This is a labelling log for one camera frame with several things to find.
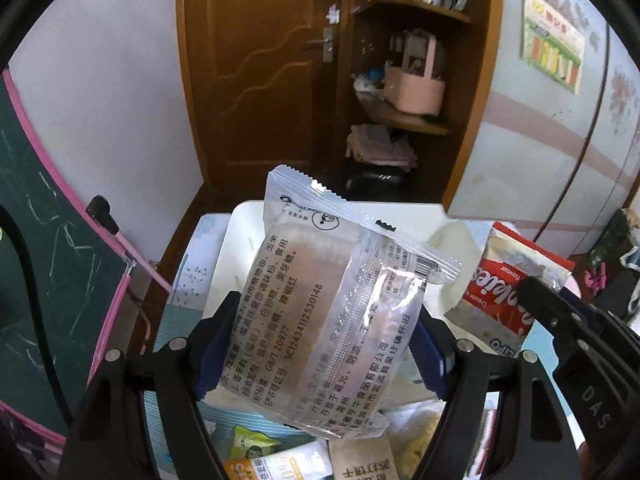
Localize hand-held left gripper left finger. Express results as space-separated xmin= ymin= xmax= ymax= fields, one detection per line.
xmin=64 ymin=290 xmax=243 ymax=480

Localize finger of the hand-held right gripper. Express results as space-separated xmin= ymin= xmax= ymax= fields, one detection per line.
xmin=562 ymin=286 xmax=617 ymax=327
xmin=517 ymin=275 xmax=602 ymax=352

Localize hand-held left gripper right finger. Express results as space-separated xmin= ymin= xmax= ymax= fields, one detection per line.
xmin=412 ymin=305 xmax=586 ymax=480

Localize red white cookie packet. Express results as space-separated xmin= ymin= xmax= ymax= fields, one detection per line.
xmin=444 ymin=221 xmax=576 ymax=357

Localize clear cake snack packet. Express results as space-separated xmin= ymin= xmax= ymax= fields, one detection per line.
xmin=217 ymin=164 xmax=462 ymax=442

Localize white plastic tray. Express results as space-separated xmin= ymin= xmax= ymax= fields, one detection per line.
xmin=202 ymin=200 xmax=493 ymax=411

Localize green bag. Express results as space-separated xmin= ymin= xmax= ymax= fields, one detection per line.
xmin=587 ymin=207 xmax=633 ymax=268

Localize blue patterned tablecloth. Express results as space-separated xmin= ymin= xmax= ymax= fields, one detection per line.
xmin=142 ymin=212 xmax=501 ymax=480

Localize yellow cracker packet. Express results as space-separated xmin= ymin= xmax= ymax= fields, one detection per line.
xmin=390 ymin=400 xmax=446 ymax=480

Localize green snack packet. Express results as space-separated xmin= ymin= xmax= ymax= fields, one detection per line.
xmin=231 ymin=425 xmax=282 ymax=461

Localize brown paper snack packet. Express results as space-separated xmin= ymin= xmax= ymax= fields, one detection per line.
xmin=327 ymin=435 xmax=401 ymax=480

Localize orange white snack packet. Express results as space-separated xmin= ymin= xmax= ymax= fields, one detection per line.
xmin=222 ymin=440 xmax=333 ymax=480

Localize floral sliding door wardrobe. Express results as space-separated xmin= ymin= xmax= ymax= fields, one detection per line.
xmin=447 ymin=0 xmax=640 ymax=261

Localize black clip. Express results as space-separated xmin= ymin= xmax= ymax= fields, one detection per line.
xmin=86 ymin=195 xmax=121 ymax=235

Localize black bin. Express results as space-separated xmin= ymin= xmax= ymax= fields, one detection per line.
xmin=345 ymin=165 xmax=408 ymax=198

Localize pink framed green chalkboard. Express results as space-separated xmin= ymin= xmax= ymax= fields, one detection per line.
xmin=0 ymin=67 xmax=173 ymax=446

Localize folded pink cloths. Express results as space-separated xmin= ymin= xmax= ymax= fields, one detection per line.
xmin=347 ymin=124 xmax=420 ymax=168

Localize wooden corner shelf unit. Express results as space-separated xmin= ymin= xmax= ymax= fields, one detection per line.
xmin=330 ymin=0 xmax=503 ymax=206

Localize pink plastic basket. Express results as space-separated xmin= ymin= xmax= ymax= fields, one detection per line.
xmin=384 ymin=30 xmax=448 ymax=115

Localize brown wooden door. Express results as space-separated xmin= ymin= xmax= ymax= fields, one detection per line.
xmin=176 ymin=0 xmax=351 ymax=201

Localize blue white shelf clutter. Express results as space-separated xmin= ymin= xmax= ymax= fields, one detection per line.
xmin=352 ymin=62 xmax=388 ymax=98

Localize black cable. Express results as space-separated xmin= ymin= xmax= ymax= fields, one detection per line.
xmin=0 ymin=205 xmax=76 ymax=431

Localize wall poster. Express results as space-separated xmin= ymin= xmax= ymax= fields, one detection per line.
xmin=520 ymin=0 xmax=586 ymax=95

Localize metal door handle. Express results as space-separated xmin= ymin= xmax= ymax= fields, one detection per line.
xmin=307 ymin=27 xmax=335 ymax=63

